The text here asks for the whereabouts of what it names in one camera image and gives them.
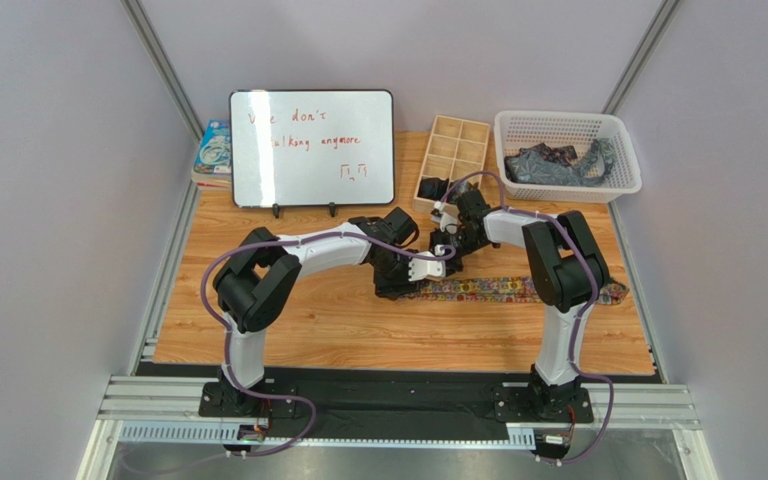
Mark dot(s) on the dark patterned tie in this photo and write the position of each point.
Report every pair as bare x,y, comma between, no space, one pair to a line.
564,155

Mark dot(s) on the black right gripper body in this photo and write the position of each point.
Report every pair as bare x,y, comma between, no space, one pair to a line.
443,242

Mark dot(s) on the grey patterned tie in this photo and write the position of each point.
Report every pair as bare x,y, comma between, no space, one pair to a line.
589,171

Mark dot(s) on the colourful patterned tie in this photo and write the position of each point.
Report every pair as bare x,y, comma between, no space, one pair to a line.
490,289

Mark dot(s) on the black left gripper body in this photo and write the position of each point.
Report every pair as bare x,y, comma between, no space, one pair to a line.
392,275

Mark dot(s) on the blue book stack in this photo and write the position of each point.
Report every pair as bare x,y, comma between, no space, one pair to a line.
211,169

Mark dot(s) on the white plastic basket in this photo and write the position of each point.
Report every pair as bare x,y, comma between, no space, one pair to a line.
516,129

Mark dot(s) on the wooden compartment box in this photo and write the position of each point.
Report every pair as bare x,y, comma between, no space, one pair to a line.
455,147

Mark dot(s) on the rolled black tie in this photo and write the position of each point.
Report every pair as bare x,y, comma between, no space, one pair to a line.
432,188

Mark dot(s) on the whiteboard with red writing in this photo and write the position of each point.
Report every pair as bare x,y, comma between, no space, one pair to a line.
312,148

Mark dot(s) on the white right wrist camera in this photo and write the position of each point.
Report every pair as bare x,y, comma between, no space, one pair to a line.
444,222

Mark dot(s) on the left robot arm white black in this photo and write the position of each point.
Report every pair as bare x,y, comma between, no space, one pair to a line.
254,284

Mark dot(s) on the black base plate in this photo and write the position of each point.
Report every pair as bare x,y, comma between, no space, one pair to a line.
343,404

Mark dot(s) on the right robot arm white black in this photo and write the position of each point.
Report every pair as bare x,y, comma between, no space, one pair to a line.
567,269

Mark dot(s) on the aluminium frame rail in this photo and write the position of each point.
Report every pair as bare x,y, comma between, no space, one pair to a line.
149,426

